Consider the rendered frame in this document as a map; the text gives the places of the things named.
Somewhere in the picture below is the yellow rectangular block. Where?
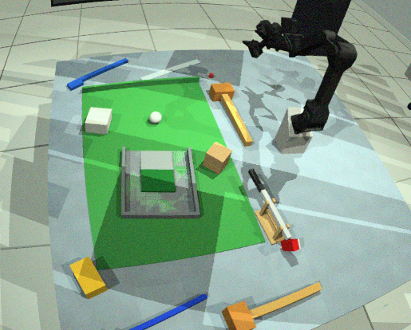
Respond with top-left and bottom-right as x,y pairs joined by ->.
69,257 -> 108,300

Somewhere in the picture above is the green flat mat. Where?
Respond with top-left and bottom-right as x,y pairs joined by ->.
82,82 -> 265,270

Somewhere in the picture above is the white golf ball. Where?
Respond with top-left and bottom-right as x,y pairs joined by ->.
149,112 -> 161,124

